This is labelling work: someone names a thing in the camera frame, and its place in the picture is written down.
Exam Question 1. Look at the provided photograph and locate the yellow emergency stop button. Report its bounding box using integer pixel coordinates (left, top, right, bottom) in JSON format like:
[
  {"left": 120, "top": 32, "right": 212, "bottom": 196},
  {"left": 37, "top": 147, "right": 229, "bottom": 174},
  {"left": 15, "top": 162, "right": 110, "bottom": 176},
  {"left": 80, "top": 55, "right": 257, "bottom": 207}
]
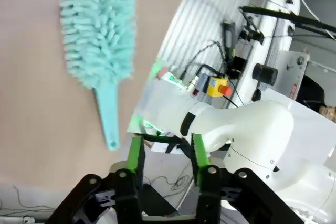
[{"left": 206, "top": 76, "right": 233, "bottom": 98}]

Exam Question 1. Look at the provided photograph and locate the grey black hand tool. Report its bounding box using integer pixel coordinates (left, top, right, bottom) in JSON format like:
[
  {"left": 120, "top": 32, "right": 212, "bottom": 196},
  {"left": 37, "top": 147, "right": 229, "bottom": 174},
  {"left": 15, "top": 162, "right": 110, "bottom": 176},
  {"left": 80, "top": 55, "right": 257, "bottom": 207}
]
[{"left": 222, "top": 21, "right": 236, "bottom": 57}]

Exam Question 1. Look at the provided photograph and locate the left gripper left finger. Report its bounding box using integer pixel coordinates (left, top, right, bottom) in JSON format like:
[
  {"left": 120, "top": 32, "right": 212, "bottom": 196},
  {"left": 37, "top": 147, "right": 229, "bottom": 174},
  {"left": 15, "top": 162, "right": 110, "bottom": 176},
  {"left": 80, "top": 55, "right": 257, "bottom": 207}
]
[{"left": 47, "top": 136, "right": 145, "bottom": 224}]

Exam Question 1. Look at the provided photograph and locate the person with dark hair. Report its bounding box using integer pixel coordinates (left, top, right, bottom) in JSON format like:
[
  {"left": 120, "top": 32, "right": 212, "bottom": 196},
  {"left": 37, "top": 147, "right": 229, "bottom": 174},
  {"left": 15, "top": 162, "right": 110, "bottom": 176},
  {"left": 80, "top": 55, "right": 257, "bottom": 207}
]
[{"left": 298, "top": 75, "right": 336, "bottom": 124}]

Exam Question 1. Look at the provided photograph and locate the white control box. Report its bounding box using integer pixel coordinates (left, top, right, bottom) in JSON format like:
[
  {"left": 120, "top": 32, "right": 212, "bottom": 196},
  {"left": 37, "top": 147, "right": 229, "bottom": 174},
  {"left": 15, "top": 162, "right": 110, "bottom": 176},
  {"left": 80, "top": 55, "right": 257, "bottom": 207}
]
[{"left": 262, "top": 49, "right": 311, "bottom": 100}]

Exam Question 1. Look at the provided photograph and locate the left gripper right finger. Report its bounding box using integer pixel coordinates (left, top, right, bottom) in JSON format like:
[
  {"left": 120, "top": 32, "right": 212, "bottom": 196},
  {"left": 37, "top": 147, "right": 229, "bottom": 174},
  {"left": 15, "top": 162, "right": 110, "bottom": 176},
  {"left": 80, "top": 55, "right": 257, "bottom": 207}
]
[{"left": 190, "top": 132, "right": 305, "bottom": 224}]

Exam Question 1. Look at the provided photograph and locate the black round knob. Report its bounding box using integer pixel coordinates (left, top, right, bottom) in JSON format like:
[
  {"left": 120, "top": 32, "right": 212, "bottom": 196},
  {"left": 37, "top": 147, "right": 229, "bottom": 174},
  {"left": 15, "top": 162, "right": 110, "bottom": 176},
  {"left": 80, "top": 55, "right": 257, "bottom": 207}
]
[{"left": 252, "top": 62, "right": 279, "bottom": 87}]

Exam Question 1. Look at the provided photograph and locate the black corrugated cable hose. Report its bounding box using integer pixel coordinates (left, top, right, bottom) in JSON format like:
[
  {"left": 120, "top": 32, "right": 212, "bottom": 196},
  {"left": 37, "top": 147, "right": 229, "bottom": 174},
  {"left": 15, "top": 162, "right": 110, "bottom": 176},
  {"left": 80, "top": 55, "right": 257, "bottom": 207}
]
[{"left": 239, "top": 5, "right": 336, "bottom": 38}]

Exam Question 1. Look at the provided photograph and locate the teal microfibre duster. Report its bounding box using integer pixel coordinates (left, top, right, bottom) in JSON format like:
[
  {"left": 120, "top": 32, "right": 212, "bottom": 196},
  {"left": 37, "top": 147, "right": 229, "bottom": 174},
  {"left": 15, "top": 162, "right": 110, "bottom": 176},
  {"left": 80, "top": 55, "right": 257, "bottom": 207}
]
[{"left": 59, "top": 0, "right": 139, "bottom": 153}]

